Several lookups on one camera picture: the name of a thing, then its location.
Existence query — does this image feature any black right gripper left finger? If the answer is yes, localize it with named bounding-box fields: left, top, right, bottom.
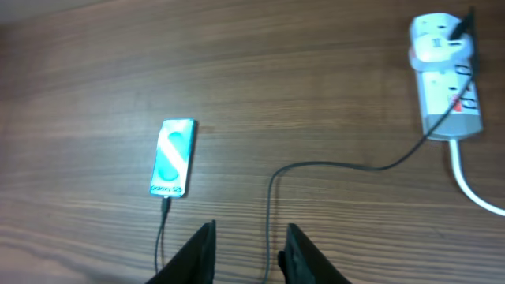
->
left=146, top=220, right=216, bottom=284

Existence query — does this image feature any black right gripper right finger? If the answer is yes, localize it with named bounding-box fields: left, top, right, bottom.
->
left=278, top=223, right=351, bottom=284

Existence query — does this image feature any blue Samsung Galaxy smartphone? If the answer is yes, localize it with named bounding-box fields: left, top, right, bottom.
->
left=149, top=118, right=196, bottom=198

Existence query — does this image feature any black USB charging cable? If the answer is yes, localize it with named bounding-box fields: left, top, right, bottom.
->
left=153, top=7, right=481, bottom=284

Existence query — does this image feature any white USB charger plug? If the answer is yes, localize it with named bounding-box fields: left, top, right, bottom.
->
left=409, top=33, right=474, bottom=72

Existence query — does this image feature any white power strip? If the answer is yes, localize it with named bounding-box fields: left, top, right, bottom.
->
left=410, top=13, right=483, bottom=141

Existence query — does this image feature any white power strip cord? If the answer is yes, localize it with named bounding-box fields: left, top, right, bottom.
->
left=448, top=138, right=505, bottom=217

